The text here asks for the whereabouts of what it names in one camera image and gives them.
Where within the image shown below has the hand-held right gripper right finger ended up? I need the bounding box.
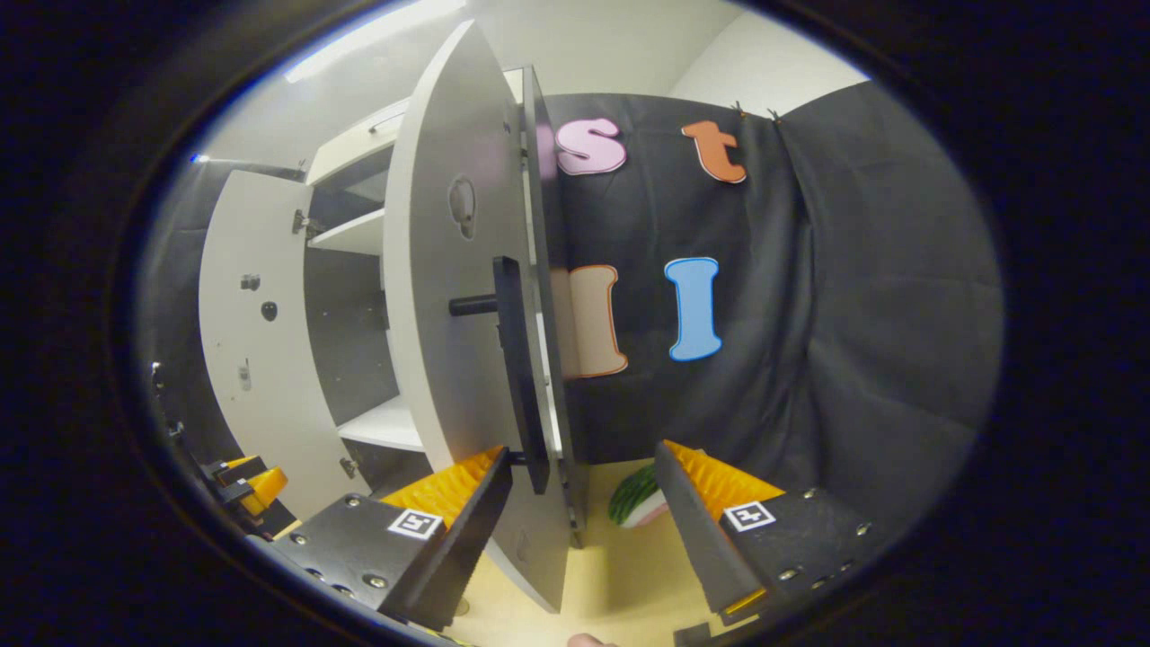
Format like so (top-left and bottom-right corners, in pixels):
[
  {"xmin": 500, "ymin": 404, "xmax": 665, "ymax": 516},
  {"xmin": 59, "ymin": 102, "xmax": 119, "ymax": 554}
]
[{"xmin": 654, "ymin": 440, "xmax": 890, "ymax": 627}]

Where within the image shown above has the white cabinet drawer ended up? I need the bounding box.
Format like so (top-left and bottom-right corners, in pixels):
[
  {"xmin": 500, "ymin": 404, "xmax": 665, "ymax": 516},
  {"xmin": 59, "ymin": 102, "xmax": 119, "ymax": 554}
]
[{"xmin": 305, "ymin": 97, "xmax": 410, "ymax": 187}]

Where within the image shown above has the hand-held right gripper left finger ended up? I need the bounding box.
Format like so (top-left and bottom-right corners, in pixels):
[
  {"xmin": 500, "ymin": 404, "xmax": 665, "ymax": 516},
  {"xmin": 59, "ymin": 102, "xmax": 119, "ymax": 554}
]
[{"xmin": 270, "ymin": 447, "xmax": 513, "ymax": 633}]

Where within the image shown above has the white cabinet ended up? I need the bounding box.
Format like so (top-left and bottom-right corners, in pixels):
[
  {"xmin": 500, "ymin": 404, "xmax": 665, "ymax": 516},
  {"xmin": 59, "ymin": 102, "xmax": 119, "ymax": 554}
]
[{"xmin": 301, "ymin": 65, "xmax": 594, "ymax": 551}]

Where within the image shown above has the white cabinet door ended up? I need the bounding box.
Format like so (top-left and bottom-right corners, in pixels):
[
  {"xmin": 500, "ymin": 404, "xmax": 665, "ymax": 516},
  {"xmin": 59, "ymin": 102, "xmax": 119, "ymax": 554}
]
[
  {"xmin": 382, "ymin": 20, "xmax": 576, "ymax": 614},
  {"xmin": 198, "ymin": 169, "xmax": 374, "ymax": 522}
]

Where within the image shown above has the black backdrop cloth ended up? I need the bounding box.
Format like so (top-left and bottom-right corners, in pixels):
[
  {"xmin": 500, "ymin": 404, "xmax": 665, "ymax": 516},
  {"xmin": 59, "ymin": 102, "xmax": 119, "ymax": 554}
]
[{"xmin": 135, "ymin": 81, "xmax": 1005, "ymax": 540}]

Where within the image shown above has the watermelon slice toy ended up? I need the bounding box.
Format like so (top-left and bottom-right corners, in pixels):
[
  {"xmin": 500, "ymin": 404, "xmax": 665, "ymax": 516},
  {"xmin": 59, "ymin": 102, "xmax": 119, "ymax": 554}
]
[{"xmin": 608, "ymin": 463, "xmax": 670, "ymax": 529}]

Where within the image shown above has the black door handle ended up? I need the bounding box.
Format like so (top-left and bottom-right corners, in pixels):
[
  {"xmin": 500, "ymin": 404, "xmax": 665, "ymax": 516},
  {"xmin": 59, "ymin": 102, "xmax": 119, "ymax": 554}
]
[{"xmin": 448, "ymin": 256, "xmax": 551, "ymax": 495}]

